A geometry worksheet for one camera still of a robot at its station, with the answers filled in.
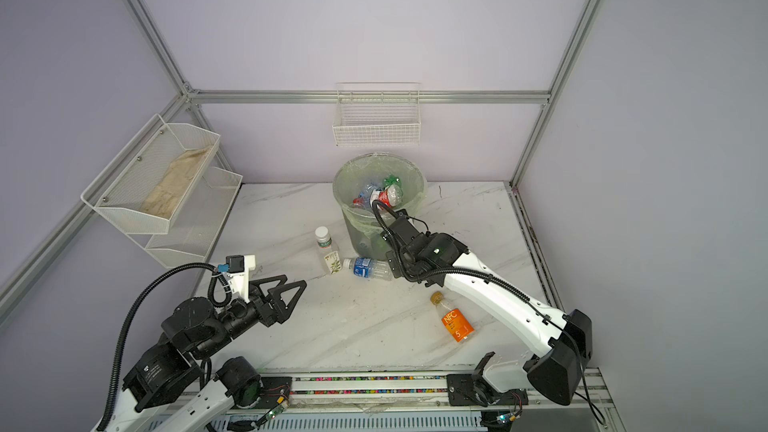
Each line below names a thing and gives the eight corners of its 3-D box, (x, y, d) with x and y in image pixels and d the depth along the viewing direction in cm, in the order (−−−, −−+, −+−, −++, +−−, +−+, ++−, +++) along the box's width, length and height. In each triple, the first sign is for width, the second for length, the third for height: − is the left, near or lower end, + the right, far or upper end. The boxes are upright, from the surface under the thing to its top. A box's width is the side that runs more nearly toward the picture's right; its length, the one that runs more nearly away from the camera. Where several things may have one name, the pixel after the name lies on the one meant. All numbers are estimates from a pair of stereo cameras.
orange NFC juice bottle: (458, 345, 83) (461, 340, 79) (425, 303, 91) (427, 296, 87) (471, 334, 85) (475, 329, 81) (438, 294, 93) (441, 287, 89)
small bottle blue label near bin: (344, 281, 95) (342, 272, 91) (346, 266, 99) (344, 257, 94) (391, 281, 95) (391, 272, 91) (391, 266, 99) (391, 257, 94)
